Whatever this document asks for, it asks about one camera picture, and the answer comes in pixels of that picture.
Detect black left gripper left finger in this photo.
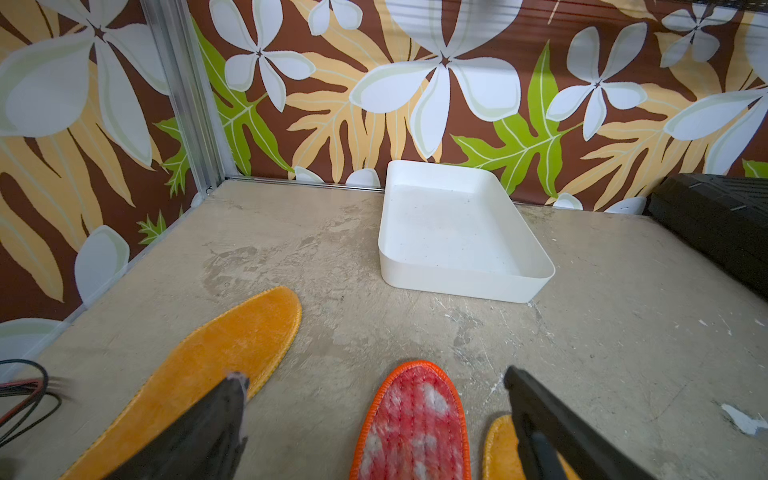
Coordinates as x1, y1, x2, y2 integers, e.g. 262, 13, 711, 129
107, 372, 249, 479

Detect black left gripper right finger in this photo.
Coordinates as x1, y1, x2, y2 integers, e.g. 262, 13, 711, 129
504, 366, 652, 479

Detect orange fuzzy insole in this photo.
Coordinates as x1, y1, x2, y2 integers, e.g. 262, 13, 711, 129
482, 413, 582, 480
62, 286, 302, 479

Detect red white patterned insole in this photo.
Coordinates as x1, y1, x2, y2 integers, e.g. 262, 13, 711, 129
349, 360, 472, 479

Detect white plastic storage tray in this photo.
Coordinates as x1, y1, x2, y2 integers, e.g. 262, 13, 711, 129
378, 160, 556, 303

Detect black plastic tool case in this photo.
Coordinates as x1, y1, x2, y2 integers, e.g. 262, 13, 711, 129
648, 173, 767, 297

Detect red black cables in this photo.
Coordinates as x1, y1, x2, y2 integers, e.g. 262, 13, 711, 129
0, 358, 64, 448

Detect aluminium frame post left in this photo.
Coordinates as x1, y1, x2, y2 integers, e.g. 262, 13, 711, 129
141, 0, 238, 196

